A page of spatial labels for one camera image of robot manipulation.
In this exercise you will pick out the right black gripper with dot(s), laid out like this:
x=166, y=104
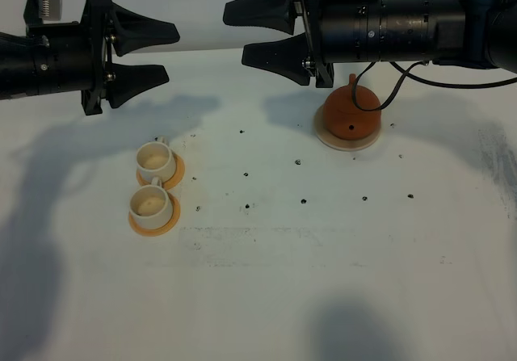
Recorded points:
x=336, y=31

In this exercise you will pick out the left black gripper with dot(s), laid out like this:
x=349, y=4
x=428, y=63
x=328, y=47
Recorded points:
x=73, y=56

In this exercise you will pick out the brown clay teapot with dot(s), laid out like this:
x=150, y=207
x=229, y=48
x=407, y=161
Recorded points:
x=343, y=119

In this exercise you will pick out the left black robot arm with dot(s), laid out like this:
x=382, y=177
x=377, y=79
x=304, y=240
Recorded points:
x=16, y=63

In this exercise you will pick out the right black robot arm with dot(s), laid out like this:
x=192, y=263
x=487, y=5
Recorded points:
x=475, y=34

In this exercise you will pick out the beige round teapot coaster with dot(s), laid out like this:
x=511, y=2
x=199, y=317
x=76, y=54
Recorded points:
x=334, y=142

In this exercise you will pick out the far white teacup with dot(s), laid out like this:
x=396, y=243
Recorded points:
x=156, y=159

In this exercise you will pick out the white teacup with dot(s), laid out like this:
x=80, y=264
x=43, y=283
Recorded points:
x=150, y=206
x=156, y=159

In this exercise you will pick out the far orange saucer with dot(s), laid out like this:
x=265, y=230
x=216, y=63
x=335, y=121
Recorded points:
x=173, y=181

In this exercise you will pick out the orange saucer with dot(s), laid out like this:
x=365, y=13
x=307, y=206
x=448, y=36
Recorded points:
x=173, y=181
x=165, y=228

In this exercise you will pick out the near white teacup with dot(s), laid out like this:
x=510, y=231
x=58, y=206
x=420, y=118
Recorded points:
x=150, y=206

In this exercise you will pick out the near orange saucer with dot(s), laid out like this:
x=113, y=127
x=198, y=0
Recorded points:
x=165, y=228

